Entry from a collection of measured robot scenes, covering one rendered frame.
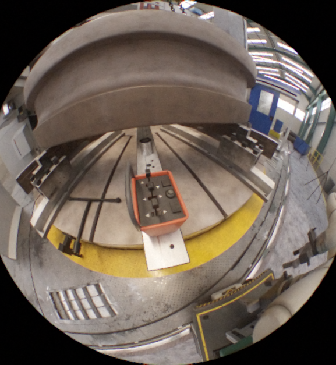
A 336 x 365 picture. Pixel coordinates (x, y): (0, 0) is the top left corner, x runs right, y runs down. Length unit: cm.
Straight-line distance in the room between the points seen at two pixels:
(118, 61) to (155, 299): 177
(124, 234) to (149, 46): 131
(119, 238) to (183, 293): 70
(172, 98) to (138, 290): 144
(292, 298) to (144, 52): 106
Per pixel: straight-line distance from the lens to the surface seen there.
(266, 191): 137
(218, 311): 89
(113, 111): 74
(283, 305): 18
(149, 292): 110
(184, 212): 30
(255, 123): 547
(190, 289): 111
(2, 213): 321
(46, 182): 122
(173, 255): 39
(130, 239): 82
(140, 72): 87
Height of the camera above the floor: 107
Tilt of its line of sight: 46 degrees down
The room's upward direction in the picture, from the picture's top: 1 degrees clockwise
